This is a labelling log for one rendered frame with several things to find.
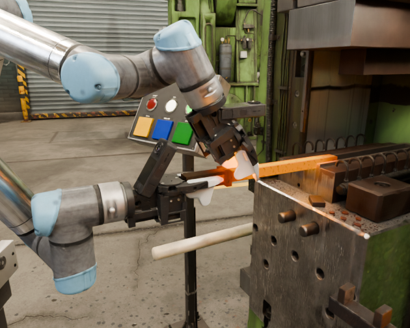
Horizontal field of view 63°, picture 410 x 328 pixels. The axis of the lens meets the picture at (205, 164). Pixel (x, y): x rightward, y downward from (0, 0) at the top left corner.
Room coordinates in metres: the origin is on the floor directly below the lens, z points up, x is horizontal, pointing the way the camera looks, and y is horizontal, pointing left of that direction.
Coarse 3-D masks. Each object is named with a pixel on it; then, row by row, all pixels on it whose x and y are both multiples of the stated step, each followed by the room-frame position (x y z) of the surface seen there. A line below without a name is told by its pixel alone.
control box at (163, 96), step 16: (224, 80) 1.19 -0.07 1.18; (144, 96) 1.33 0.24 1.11; (160, 96) 1.28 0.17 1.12; (176, 96) 1.23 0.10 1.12; (144, 112) 1.29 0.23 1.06; (160, 112) 1.24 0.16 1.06; (176, 112) 1.19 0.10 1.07; (144, 144) 1.28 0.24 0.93; (176, 144) 1.12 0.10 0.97; (192, 144) 1.08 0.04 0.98
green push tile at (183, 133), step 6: (180, 126) 1.14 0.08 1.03; (186, 126) 1.13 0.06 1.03; (174, 132) 1.14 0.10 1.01; (180, 132) 1.13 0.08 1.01; (186, 132) 1.11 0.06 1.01; (192, 132) 1.10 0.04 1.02; (174, 138) 1.13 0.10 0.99; (180, 138) 1.11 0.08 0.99; (186, 138) 1.10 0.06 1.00; (186, 144) 1.09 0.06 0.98
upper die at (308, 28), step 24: (360, 0) 0.74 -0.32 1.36; (384, 0) 0.78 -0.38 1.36; (288, 24) 0.91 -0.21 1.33; (312, 24) 0.84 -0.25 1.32; (336, 24) 0.78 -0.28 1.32; (360, 24) 0.75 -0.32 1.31; (384, 24) 0.78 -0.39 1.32; (408, 24) 0.82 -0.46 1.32; (288, 48) 0.91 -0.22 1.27; (312, 48) 0.84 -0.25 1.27; (336, 48) 0.83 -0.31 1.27; (360, 48) 0.83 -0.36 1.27; (384, 48) 0.83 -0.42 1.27; (408, 48) 0.83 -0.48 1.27
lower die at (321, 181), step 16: (368, 144) 1.07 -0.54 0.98; (384, 144) 1.03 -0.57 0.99; (336, 160) 0.82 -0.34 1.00; (368, 160) 0.84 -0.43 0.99; (400, 160) 0.85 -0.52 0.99; (288, 176) 0.88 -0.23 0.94; (304, 176) 0.83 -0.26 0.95; (320, 176) 0.78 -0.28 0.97; (336, 176) 0.74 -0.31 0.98; (352, 176) 0.77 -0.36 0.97; (368, 176) 0.79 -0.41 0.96; (320, 192) 0.77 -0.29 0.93
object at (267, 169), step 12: (312, 156) 0.82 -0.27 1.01; (324, 156) 0.82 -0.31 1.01; (336, 156) 0.83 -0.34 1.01; (264, 168) 0.72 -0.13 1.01; (276, 168) 0.73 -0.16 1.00; (288, 168) 0.75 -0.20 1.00; (300, 168) 0.77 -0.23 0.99; (312, 168) 0.79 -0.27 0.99; (228, 180) 0.67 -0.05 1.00; (240, 180) 0.69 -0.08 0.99
